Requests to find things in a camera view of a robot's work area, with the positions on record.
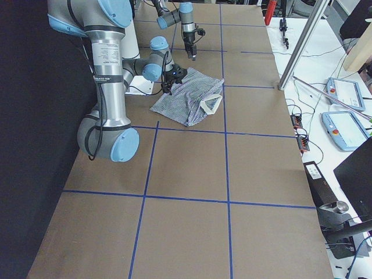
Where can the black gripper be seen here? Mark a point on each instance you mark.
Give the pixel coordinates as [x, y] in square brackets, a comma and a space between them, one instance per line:
[170, 79]
[189, 38]

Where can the striped polo shirt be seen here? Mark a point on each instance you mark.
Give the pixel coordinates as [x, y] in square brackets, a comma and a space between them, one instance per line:
[197, 97]

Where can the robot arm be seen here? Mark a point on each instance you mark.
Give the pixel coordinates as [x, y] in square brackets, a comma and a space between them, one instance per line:
[106, 132]
[184, 15]

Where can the red cylinder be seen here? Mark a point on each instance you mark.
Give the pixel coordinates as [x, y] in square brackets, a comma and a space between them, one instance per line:
[269, 11]

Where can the orange connector block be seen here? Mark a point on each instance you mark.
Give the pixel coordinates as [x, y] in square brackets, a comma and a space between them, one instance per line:
[301, 134]

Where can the upper teach pendant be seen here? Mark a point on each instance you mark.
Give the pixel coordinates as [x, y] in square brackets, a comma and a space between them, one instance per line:
[347, 92]

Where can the teach pendant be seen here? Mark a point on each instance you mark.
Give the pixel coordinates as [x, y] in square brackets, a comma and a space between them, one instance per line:
[345, 130]
[347, 92]

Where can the lower teach pendant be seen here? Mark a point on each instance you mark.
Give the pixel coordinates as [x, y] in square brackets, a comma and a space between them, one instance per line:
[345, 130]

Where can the black monitor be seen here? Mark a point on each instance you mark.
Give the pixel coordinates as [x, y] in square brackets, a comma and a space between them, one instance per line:
[354, 177]

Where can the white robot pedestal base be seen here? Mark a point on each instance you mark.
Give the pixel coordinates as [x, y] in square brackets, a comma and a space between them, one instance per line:
[130, 50]

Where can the black camera tripod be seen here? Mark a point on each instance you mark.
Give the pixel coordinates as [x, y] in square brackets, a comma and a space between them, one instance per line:
[283, 23]

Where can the aluminium frame post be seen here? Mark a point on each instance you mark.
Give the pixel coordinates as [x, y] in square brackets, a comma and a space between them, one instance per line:
[304, 38]

